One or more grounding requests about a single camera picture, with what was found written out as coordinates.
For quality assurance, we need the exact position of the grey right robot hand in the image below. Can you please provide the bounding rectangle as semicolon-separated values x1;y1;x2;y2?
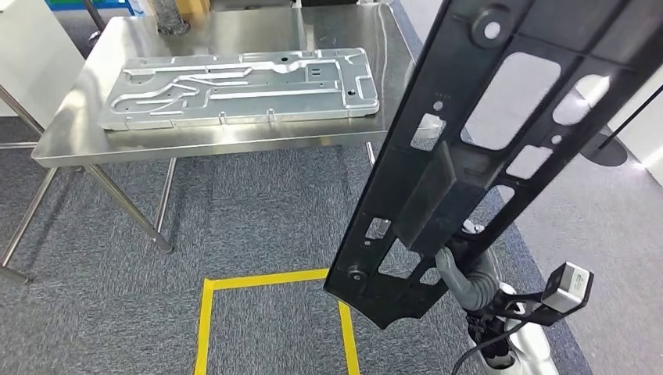
435;246;502;313

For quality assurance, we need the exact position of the black plastic frame part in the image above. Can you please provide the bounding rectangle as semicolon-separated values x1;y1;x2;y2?
323;0;663;330

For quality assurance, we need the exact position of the stainless steel workbench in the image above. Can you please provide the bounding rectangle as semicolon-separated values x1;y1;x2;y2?
30;2;418;255

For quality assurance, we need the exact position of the black stanchion with round base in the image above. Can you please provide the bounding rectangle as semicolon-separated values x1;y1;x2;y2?
579;84;663;168

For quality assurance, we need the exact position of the white display counter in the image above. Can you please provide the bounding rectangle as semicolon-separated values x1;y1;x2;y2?
607;64;663;188

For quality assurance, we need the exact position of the machined aluminium plate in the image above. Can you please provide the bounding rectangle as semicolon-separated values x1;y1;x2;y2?
96;47;382;132

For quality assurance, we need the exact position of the cardboard box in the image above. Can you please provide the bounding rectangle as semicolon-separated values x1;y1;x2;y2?
178;0;212;16

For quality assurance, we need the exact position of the steel side table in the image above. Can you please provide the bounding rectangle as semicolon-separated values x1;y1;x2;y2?
0;84;59;286

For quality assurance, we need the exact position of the white cabinet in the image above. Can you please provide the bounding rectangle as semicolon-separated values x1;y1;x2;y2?
0;0;88;118

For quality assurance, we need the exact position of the black cable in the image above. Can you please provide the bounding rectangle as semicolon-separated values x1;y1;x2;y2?
450;323;524;375

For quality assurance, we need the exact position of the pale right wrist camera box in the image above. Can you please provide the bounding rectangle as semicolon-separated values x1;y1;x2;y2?
540;261;596;315

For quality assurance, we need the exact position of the grey corrugated hose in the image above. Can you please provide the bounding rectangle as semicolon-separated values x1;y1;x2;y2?
146;0;191;38

